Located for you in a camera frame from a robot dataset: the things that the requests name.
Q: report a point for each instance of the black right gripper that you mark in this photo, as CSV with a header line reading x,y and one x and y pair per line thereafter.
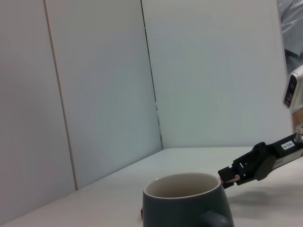
x,y
279,153

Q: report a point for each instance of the grey ceramic cup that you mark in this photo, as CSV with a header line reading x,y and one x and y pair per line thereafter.
x,y
180,208

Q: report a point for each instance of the person in light blue shirt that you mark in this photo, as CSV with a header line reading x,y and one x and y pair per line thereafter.
x,y
292,23

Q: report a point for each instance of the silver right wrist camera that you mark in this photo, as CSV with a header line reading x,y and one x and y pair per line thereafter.
x,y
294,87

